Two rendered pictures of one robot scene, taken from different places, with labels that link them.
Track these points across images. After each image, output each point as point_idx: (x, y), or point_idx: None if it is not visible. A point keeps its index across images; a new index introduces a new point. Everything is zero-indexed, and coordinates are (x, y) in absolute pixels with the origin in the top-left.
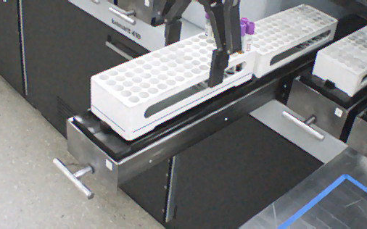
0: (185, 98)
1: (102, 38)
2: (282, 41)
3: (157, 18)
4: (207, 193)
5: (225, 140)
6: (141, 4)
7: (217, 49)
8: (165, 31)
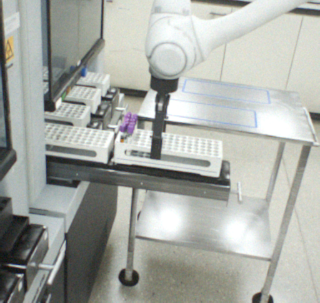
0: (170, 155)
1: None
2: (85, 130)
3: None
4: (77, 283)
5: (80, 230)
6: (42, 247)
7: (164, 120)
8: (159, 146)
